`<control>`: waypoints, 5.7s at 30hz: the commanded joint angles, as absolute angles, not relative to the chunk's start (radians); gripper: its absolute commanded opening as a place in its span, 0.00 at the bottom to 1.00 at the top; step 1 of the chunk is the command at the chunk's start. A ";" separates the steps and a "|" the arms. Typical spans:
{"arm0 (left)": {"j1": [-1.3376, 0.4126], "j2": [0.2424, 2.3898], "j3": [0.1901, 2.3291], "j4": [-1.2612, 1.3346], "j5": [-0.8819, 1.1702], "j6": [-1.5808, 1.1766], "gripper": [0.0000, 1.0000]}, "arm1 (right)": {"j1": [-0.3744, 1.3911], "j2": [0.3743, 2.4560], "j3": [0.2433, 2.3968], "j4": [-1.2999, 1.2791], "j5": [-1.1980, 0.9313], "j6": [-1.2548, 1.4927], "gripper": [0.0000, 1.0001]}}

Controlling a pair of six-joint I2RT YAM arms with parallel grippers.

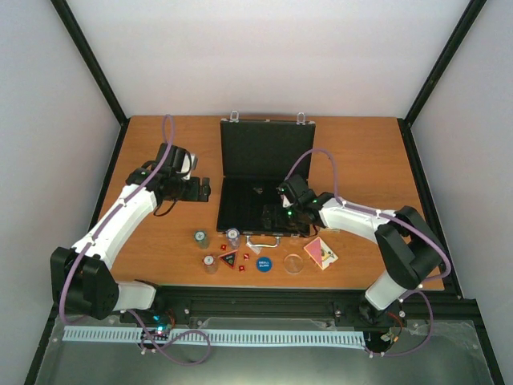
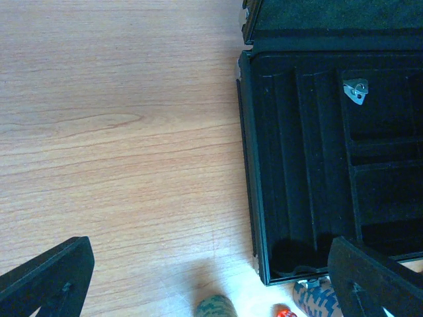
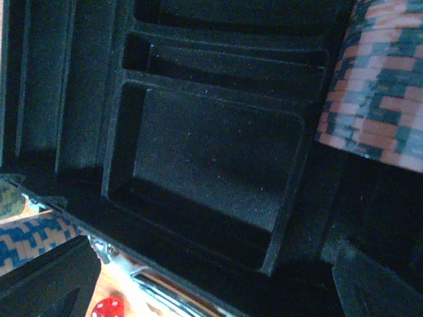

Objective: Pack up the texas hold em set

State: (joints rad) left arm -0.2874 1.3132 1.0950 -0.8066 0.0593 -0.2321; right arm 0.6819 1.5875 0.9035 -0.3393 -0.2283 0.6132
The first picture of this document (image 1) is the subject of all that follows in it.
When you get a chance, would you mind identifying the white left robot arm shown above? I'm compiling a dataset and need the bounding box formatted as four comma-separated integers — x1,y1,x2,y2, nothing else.
50,168,211,324

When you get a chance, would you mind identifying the green poker chip stack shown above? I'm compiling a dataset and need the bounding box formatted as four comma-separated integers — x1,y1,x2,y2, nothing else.
194,230,210,249

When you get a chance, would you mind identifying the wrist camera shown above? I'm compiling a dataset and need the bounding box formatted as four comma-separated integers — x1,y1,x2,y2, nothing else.
156,143,198,180
277,174,312,209

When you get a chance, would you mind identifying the black frame post left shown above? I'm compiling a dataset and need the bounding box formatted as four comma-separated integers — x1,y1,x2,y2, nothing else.
50,0,130,128

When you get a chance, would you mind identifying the red poker chip stack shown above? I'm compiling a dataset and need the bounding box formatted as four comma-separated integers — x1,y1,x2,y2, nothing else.
203,255,218,274

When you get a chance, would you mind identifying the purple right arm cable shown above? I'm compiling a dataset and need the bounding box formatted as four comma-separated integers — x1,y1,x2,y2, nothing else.
286,148,452,358

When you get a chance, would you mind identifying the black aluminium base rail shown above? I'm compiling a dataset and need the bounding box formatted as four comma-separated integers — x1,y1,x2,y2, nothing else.
136,286,484,331

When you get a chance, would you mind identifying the blue small blind button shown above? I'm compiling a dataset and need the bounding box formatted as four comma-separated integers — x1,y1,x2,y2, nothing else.
256,257,273,273

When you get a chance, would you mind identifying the clear round dealer button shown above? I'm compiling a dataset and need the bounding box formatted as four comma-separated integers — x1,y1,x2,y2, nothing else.
283,253,304,275

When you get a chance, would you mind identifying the blue poker chip stack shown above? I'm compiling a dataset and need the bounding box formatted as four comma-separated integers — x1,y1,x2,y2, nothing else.
226,228,240,249

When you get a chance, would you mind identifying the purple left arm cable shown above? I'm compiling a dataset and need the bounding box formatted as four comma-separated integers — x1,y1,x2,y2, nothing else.
59,114,177,325

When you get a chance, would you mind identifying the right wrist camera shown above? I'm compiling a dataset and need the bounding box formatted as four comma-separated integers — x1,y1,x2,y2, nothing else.
277,174,312,209

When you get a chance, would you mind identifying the light blue cable duct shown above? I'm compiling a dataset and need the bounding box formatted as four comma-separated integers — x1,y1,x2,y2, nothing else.
62,326,365,350

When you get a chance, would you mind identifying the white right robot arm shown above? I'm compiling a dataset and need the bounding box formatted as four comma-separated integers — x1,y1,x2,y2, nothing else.
262,192,451,325

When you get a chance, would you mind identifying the triangular all in button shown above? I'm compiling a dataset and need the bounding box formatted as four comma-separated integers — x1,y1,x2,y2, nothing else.
218,250,237,270

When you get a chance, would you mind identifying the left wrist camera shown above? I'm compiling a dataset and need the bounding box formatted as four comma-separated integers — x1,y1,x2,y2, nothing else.
156,143,198,180

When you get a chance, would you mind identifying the black poker set case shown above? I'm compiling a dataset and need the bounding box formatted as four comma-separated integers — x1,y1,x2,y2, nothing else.
216,118,316,237

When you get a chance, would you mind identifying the black frame post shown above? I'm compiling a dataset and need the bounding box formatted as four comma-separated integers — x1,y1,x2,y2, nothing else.
402,0,489,125
50,0,130,128

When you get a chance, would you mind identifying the red back card deck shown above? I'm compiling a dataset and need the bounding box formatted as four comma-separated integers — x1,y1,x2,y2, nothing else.
303,237,338,270

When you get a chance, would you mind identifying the blue gold card deck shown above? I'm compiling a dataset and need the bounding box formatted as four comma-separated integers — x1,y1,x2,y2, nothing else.
321,229,341,234

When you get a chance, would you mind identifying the black frame post right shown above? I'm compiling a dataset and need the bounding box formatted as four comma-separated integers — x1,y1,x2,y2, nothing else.
402,0,489,125

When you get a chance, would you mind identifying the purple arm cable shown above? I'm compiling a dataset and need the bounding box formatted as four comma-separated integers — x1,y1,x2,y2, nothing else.
286,148,452,358
59,114,177,325

